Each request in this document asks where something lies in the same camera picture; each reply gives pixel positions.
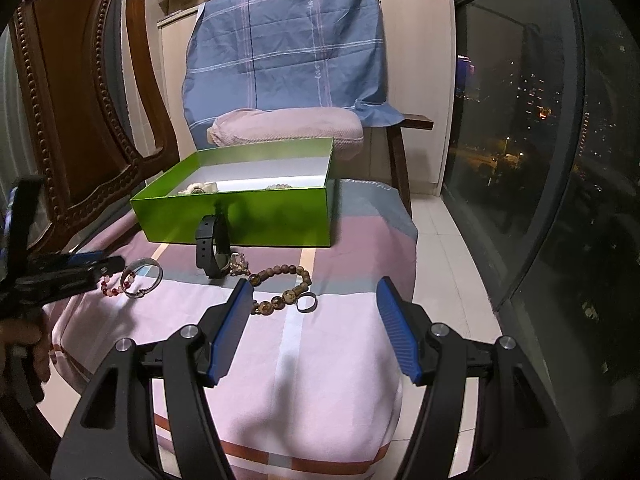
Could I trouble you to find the pink pillow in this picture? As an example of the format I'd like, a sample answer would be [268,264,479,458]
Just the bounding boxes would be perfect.
[206,107,366,161]

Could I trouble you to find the brown bead bracelet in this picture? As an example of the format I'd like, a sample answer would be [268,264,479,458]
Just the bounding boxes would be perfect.
[247,264,313,317]

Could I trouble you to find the person's left hand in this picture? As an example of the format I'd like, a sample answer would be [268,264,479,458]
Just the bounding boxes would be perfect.
[0,320,52,383]

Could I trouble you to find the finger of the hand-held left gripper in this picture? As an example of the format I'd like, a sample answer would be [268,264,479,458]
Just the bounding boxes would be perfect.
[30,252,108,273]
[15,256,126,306]

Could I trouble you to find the pink plaid blanket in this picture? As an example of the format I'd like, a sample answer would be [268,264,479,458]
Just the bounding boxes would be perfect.
[42,177,420,476]

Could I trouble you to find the green cardboard box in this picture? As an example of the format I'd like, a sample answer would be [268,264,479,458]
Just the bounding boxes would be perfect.
[129,137,337,248]

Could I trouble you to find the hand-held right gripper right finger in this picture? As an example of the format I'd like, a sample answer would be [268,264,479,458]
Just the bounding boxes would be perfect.
[376,276,568,480]

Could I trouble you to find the carved wooden chair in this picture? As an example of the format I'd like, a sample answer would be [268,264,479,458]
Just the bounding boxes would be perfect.
[10,0,181,256]

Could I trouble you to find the silver bangle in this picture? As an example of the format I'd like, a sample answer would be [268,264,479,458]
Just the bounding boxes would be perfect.
[120,258,164,300]

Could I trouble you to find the white wristwatch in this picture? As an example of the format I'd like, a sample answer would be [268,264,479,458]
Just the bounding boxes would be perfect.
[176,181,221,196]

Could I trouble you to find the black wristwatch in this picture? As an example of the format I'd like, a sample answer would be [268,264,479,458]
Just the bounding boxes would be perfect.
[195,214,233,278]

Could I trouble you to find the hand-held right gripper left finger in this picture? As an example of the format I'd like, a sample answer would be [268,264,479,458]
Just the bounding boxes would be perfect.
[50,277,253,480]

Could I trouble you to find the dark wooden armchair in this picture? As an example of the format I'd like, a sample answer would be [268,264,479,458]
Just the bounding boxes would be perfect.
[362,112,435,216]

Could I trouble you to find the red bead bracelet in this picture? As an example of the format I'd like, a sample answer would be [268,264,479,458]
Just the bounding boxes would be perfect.
[100,272,138,298]

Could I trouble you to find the blue plaid cloth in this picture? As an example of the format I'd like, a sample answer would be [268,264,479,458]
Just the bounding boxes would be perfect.
[181,0,406,138]

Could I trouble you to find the dark framed glass window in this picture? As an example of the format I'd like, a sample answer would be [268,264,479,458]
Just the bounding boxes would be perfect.
[425,0,640,480]

